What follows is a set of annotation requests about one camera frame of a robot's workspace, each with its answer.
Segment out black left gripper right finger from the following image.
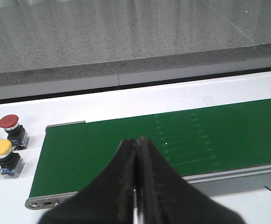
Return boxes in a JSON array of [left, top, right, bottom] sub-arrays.
[[137, 137, 245, 224]]

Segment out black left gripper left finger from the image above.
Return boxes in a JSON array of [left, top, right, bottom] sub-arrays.
[[39, 139, 136, 224]]

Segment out green conveyor belt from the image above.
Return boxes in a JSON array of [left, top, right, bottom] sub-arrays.
[[29, 99, 271, 198]]

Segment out yellow mushroom push button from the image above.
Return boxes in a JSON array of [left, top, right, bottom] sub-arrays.
[[0, 140, 25, 178]]

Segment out red mushroom push button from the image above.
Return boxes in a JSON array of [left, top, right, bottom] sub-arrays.
[[0, 114, 29, 150]]

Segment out grey stone counter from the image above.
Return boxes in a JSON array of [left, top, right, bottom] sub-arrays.
[[0, 0, 271, 101]]

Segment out aluminium conveyor frame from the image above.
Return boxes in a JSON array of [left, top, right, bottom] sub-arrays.
[[25, 117, 271, 210]]

